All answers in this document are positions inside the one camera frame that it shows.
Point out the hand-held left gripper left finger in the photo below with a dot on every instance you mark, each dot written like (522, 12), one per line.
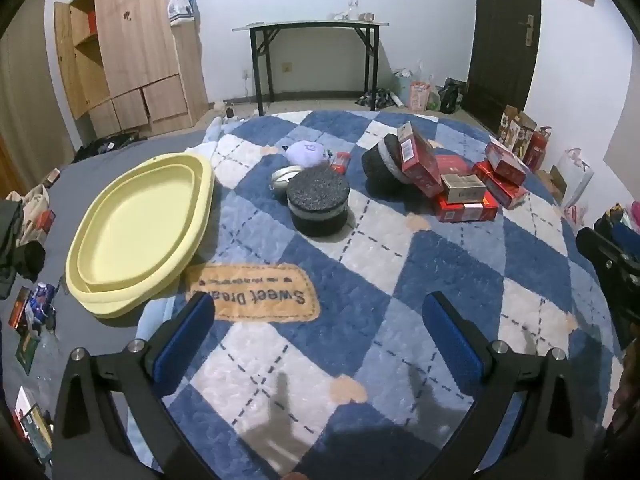
(182, 340)

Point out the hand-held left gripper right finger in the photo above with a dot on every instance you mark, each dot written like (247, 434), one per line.
(450, 335)

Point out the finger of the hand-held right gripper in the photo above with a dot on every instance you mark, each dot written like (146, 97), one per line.
(627, 315)
(600, 250)

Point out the yellow plastic basin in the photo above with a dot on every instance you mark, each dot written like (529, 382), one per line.
(135, 230)

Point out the gold cigarette box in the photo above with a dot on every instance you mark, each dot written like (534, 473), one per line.
(462, 187)

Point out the black speckled round sponge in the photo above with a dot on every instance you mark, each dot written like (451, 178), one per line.
(317, 195)
(380, 170)

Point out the silver round tin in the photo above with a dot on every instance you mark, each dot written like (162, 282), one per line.
(281, 177)

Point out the purple plush toy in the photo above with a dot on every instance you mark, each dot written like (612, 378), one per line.
(306, 154)

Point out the person's right forearm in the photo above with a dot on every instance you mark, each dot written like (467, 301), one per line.
(627, 400)

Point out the colourful pile of things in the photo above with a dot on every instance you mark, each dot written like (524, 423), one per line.
(620, 220)

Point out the cardboard box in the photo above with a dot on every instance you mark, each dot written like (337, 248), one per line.
(552, 182)

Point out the blue white checkered blanket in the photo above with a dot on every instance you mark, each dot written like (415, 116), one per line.
(380, 260)

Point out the red fire extinguisher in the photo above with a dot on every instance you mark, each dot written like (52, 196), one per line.
(536, 147)

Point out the printed carton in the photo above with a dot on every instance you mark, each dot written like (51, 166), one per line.
(517, 130)

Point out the blue foil packet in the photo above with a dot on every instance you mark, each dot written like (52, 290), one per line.
(40, 302)

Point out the green packet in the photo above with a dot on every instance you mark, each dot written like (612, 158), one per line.
(27, 352)

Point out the black red box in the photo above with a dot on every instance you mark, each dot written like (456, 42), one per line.
(20, 310)

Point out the black rolled cloth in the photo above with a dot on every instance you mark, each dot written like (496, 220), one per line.
(31, 260)

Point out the red white cigarette box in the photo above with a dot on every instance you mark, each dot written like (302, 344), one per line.
(46, 221)

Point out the dark olive clothes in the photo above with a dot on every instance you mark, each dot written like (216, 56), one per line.
(10, 240)

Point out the black floor bag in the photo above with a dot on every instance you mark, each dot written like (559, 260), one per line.
(107, 145)

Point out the small brown box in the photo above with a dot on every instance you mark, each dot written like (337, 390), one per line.
(51, 177)

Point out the dark wooden door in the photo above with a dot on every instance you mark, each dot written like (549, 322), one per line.
(505, 35)

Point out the pink bag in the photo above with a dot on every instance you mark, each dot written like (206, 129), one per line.
(420, 95)

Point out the dark patterned cloth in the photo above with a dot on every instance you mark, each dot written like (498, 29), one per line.
(376, 99)

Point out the wooden wardrobe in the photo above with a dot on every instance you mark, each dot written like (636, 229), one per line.
(135, 35)

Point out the hanging plastic bag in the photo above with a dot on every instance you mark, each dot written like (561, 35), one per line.
(181, 2)

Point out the black folding table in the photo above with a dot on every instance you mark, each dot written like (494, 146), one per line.
(310, 25)

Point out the clear glass bottle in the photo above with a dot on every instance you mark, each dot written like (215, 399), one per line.
(353, 9)

